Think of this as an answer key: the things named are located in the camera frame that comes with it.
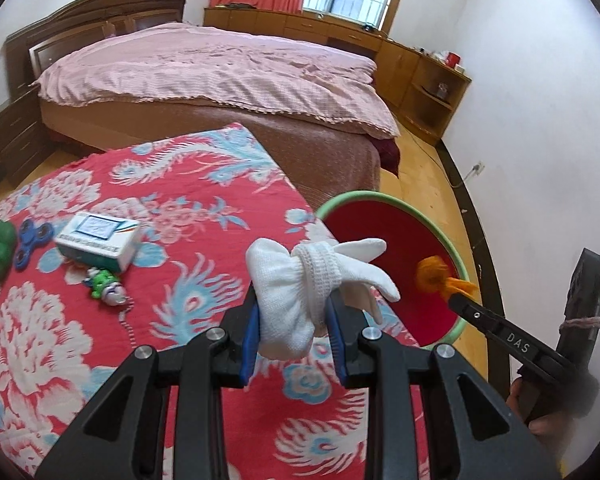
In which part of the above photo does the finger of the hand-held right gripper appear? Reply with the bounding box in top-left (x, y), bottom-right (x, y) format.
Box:
top-left (447, 291), bottom-right (582, 379)

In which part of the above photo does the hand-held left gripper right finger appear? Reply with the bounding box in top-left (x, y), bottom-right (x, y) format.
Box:
top-left (325, 292), bottom-right (563, 480)

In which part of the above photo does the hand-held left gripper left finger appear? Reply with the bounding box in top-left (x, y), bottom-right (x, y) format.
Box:
top-left (35, 282), bottom-right (261, 480)

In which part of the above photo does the white glove bundle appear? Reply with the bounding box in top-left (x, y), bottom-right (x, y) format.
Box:
top-left (245, 237), bottom-right (402, 361)

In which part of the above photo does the orange mesh wrapper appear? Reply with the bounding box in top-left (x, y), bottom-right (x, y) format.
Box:
top-left (414, 256), bottom-right (480, 304)

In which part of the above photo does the red basin with green rim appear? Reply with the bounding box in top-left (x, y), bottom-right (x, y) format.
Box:
top-left (314, 190), bottom-right (471, 352)

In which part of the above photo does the person's right hand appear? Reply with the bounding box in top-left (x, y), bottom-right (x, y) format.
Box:
top-left (505, 375), bottom-right (577, 461)

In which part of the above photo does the small green white toy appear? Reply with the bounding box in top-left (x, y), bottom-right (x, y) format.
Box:
top-left (85, 267), bottom-right (136, 347)

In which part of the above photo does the red floral printed blanket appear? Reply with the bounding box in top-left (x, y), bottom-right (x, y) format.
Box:
top-left (0, 121), bottom-right (432, 480)

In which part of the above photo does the white and green box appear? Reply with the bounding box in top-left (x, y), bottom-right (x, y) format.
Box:
top-left (55, 212), bottom-right (144, 273)

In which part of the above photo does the dark red cloth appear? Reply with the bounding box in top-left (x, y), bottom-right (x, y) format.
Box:
top-left (374, 137), bottom-right (402, 179)

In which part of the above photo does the brown bed sheet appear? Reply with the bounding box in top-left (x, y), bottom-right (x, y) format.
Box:
top-left (39, 100), bottom-right (402, 211)

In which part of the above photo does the blue fidget spinner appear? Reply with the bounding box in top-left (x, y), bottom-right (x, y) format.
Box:
top-left (14, 219), bottom-right (56, 272)

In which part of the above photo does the pink checked bedspread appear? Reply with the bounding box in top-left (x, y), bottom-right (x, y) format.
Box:
top-left (30, 22), bottom-right (402, 139)

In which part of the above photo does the dark wooden nightstand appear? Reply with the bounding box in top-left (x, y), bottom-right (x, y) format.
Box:
top-left (0, 87), bottom-right (44, 187)

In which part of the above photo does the dark wooden bed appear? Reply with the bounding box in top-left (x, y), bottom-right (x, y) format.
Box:
top-left (5, 0), bottom-right (402, 211)

